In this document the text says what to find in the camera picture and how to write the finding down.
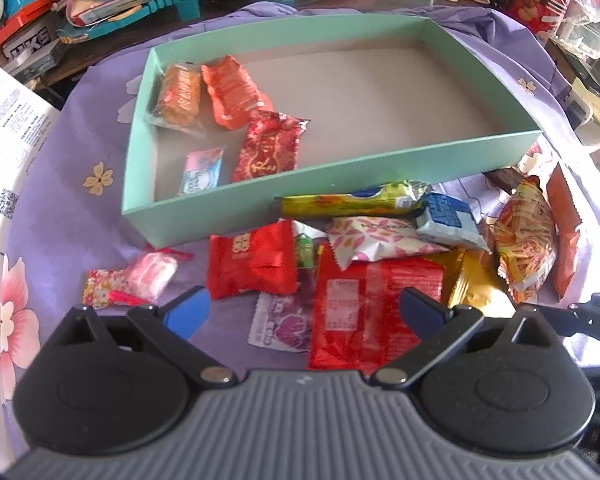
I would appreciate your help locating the pink candy floral wrapper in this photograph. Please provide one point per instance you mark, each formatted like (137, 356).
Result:
(150, 272)

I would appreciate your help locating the clear plastic container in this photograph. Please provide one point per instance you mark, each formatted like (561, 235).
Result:
(585, 30)

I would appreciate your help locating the dark brown snack bar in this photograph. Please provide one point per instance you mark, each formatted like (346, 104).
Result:
(505, 179)

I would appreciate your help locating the orange-red snack packet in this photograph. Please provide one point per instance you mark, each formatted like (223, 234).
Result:
(232, 92)

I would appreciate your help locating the small red snack packet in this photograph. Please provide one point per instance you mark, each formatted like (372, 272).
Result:
(250, 260)

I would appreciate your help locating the mint green cardboard box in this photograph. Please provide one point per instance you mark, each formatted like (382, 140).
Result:
(205, 210)

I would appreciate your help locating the purple floral cloth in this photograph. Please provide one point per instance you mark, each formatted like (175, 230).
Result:
(70, 220)

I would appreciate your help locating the small pink blue candy packet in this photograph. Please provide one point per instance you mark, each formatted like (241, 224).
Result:
(200, 172)

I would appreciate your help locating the red gold patterned packet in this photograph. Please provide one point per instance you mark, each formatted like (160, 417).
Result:
(267, 150)

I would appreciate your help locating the purple grape candy wrapper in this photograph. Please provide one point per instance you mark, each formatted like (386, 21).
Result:
(280, 325)

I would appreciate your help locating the orange striped chips packet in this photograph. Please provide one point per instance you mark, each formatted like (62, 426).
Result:
(522, 240)

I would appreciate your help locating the blue white snack packet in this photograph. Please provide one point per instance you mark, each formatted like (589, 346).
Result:
(447, 217)

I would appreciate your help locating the plain orange snack packet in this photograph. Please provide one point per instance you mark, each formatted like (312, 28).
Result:
(565, 230)

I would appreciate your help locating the orange cookie packet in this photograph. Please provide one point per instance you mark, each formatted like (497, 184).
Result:
(180, 95)

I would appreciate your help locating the small green candy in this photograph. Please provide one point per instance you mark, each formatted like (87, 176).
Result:
(305, 252)

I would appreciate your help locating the red white snack packet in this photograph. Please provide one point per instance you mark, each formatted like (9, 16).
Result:
(537, 160)

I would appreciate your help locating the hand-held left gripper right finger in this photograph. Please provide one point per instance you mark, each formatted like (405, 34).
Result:
(420, 306)

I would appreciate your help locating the long yellow-green snack packet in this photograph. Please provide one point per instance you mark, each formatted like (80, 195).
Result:
(340, 203)

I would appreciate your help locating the black white small box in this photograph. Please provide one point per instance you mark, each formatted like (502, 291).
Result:
(30, 47)

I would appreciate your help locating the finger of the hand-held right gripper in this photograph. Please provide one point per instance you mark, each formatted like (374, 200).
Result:
(597, 321)

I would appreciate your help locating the gold snack packet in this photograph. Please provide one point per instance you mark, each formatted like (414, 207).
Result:
(472, 285)

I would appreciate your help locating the white printed paper sheet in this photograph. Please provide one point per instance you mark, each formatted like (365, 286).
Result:
(5, 125)

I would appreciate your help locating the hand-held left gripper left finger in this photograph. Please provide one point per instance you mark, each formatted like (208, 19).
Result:
(187, 306)

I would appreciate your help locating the pink floral white packet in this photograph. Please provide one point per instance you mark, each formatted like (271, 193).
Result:
(375, 240)

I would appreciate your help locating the large red snack packet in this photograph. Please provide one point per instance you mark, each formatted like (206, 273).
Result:
(360, 305)

